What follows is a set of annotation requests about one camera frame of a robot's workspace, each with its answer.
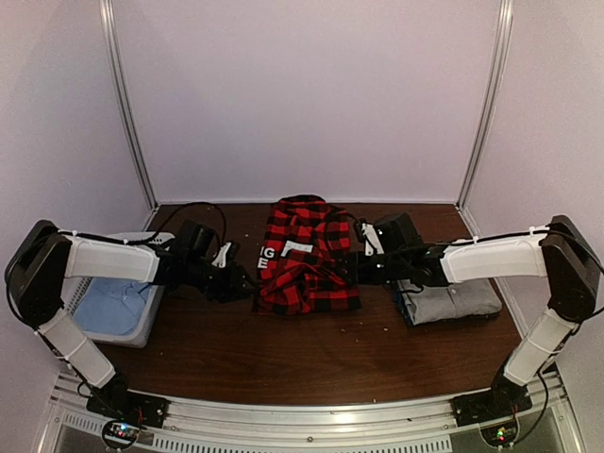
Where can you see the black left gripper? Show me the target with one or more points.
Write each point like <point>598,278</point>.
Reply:
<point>232,286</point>

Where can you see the aluminium corner post right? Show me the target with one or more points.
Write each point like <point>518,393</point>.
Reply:
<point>503,37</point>

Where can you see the grey button shirt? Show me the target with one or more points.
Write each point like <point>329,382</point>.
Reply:
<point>470,299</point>

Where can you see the red black plaid shirt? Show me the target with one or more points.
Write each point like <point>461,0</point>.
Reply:
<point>300,268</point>

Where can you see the aluminium corner post left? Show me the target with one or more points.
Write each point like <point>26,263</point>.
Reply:
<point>118,74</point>

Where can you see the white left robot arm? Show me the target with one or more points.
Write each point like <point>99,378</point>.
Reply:
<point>43,274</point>

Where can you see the aluminium corner post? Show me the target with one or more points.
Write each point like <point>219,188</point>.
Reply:
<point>503,37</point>
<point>118,74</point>

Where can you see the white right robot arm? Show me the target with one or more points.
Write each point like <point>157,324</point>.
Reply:
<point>548,274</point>

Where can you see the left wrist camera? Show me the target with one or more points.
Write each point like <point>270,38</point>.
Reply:
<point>192,245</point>

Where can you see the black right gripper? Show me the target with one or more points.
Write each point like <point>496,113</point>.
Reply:
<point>362,276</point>

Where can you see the white plastic laundry basket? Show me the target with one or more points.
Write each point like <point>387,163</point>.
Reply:
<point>74,289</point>

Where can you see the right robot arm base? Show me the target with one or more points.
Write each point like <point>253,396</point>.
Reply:
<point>495,410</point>

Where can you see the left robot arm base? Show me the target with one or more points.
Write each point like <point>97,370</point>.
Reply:
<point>128,414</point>

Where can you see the light blue folded shirt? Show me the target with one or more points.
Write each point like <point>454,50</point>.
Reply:
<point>112,306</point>

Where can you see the aluminium front rail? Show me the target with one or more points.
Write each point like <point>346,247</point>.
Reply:
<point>419,425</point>

